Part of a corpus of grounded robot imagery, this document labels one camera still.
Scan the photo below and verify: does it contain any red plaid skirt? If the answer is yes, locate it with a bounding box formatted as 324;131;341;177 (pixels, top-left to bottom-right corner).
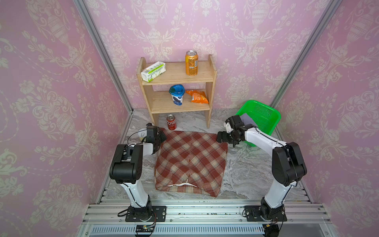
155;129;228;197

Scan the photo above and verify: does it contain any lavender skirt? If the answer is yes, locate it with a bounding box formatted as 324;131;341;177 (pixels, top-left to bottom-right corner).
240;113;253;125

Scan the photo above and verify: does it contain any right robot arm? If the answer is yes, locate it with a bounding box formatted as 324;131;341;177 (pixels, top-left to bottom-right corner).
216;114;307;220

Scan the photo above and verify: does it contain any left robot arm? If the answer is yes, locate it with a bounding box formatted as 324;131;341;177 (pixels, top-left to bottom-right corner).
109;123;166;215

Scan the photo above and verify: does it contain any yellow white can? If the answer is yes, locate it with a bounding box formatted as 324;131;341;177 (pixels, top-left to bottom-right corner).
137;128;147;142

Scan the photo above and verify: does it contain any red cola can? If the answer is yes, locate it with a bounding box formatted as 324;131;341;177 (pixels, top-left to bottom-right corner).
166;114;177;130

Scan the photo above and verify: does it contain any green plastic perforated basket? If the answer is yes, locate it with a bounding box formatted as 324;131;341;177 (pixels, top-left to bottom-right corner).
236;100;281;135

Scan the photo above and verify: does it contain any wooden two-tier shelf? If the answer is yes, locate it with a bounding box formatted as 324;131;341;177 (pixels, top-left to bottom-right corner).
137;54;217;128

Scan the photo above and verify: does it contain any orange snack bag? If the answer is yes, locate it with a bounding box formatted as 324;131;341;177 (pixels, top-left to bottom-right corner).
186;90;209;104

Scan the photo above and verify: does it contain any white green tissue box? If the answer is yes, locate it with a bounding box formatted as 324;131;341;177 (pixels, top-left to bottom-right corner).
141;61;166;83

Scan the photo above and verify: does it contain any orange drink can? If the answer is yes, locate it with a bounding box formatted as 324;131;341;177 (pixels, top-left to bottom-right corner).
185;50;198;77

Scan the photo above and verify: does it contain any small black circuit board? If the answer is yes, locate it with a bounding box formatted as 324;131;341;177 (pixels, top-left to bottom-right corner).
135;225;155;235

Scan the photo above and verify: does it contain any black power connector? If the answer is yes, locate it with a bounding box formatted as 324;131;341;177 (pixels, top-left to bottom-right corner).
263;224;280;237

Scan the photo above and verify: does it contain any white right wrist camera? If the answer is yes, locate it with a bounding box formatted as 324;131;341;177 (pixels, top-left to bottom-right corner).
224;122;234;133

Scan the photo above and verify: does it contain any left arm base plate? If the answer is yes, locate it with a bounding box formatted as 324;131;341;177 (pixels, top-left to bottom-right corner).
125;205;167;222

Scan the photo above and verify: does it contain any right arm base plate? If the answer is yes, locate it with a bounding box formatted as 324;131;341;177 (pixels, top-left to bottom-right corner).
242;204;287;222

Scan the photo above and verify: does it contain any aluminium mounting rail frame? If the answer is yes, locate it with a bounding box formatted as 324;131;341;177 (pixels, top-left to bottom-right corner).
78;199;338;237

